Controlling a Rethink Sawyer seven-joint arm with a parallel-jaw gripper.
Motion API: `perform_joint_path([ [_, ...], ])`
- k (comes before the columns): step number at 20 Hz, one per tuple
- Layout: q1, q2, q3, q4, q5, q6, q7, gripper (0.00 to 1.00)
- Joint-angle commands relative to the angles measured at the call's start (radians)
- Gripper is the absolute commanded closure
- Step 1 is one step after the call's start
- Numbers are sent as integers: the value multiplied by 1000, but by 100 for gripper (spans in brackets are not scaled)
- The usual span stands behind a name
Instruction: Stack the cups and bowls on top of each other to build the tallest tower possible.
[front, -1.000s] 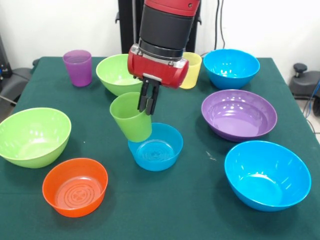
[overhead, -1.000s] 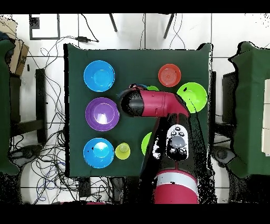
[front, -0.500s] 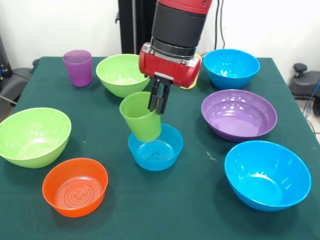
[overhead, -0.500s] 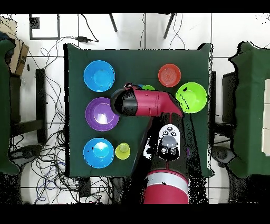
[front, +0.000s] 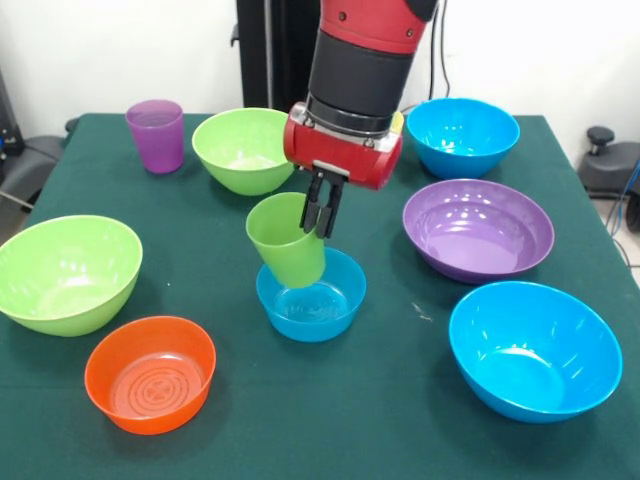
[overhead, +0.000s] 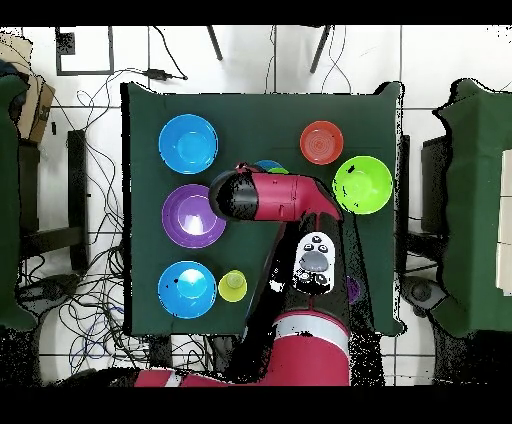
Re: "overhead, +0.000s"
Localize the small orange plastic bowl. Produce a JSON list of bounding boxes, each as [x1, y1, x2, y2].
[[299, 120, 345, 166]]

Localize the green plastic bowl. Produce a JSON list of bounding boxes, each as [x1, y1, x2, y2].
[[332, 155, 394, 216]]

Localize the dark green tablecloth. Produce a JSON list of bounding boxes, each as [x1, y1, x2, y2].
[[120, 81, 405, 335], [433, 78, 512, 337], [0, 73, 39, 333]]

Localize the purple plastic bowl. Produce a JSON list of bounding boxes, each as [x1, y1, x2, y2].
[[161, 183, 228, 250]]

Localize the yellow plastic cup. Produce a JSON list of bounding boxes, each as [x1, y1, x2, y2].
[[218, 269, 248, 303]]

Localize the black stand leg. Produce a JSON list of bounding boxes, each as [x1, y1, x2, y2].
[[309, 25, 334, 75], [206, 25, 224, 62]]

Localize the black power adapter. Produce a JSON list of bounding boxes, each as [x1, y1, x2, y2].
[[142, 68, 189, 81]]

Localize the purple plastic cup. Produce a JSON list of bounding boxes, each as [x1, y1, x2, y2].
[[345, 275, 362, 305]]

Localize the black floor box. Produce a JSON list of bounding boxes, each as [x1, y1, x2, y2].
[[148, 335, 173, 369]]

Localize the cardboard box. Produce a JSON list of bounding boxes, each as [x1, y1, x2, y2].
[[0, 31, 56, 144]]

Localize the grey wheeled base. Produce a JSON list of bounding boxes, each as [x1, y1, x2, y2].
[[400, 274, 446, 318]]

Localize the grey base with black knob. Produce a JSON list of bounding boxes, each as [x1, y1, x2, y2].
[[17, 273, 83, 317]]

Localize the black cable bundle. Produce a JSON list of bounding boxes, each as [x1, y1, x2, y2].
[[17, 89, 213, 379]]

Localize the black metal frame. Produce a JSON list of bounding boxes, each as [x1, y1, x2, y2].
[[17, 129, 90, 273], [420, 135, 451, 237]]

